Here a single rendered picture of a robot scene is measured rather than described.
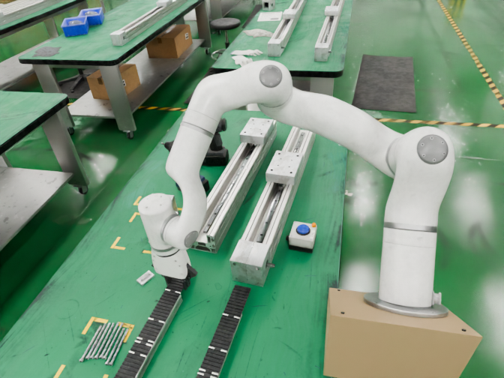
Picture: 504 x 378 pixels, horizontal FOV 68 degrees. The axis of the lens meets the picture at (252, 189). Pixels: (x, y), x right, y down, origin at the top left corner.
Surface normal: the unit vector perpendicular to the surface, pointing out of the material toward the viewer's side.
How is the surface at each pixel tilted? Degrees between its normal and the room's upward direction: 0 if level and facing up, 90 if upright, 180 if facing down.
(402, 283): 51
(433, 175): 86
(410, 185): 86
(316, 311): 0
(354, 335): 90
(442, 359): 90
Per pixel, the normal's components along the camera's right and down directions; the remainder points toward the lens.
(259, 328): -0.06, -0.78
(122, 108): -0.22, 0.62
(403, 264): -0.49, -0.08
